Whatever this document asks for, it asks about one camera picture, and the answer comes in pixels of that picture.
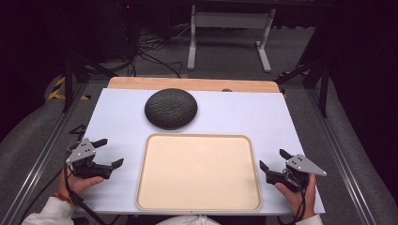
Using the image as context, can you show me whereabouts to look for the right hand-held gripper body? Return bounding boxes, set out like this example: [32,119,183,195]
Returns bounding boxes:
[266,153,328,193]

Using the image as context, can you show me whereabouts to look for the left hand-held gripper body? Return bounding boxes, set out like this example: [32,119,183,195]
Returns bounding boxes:
[65,137,114,181]

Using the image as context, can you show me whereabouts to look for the person's left hand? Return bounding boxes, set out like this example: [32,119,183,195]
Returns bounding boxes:
[57,173,105,204]

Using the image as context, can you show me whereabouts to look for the person's right hand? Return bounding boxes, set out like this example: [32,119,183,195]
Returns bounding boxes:
[274,172,317,220]

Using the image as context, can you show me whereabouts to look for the white table cover board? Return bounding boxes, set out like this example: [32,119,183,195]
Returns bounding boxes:
[74,87,327,218]

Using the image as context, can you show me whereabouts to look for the person's right white sleeve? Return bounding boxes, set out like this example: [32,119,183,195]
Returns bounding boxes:
[295,213,324,225]

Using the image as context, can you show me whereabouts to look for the person's white sleeve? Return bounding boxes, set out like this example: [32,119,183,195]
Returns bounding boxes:
[295,213,324,225]
[21,196,77,225]

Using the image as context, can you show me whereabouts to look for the yellow black floor tape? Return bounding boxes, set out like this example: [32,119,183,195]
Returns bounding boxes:
[47,76,92,102]

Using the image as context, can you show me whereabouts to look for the beige plastic tray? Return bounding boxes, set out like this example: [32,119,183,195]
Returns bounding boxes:
[134,133,263,212]

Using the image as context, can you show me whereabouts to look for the person's left white sleeve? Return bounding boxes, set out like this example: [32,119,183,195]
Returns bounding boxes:
[21,196,77,225]

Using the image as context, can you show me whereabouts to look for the black tripod stand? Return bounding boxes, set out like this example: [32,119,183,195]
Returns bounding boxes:
[274,57,331,119]
[61,51,119,114]

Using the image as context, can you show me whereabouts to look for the dark round textured cushion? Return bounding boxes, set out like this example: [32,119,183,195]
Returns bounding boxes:
[144,87,199,131]

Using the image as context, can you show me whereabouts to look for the person's white shirt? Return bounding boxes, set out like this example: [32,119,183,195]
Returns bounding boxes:
[155,214,222,225]

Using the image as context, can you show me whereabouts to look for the white metal stand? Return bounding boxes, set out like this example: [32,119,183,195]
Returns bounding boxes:
[186,4,277,74]

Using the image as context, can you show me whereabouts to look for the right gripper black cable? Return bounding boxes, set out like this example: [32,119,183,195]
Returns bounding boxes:
[276,168,311,225]

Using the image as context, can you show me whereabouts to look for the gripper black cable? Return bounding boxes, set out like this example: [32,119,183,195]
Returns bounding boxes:
[276,168,311,225]
[63,157,121,225]

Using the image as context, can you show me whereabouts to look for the aluminium frame rail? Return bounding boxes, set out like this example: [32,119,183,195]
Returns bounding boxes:
[0,82,92,225]
[304,87,378,225]

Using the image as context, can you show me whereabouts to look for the red wrist bracelet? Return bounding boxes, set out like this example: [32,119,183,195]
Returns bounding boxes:
[54,192,75,206]

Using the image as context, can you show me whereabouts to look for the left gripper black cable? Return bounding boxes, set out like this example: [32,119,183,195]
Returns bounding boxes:
[63,157,121,225]

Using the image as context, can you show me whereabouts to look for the black floor cables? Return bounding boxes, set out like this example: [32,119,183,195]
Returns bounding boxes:
[126,26,191,79]

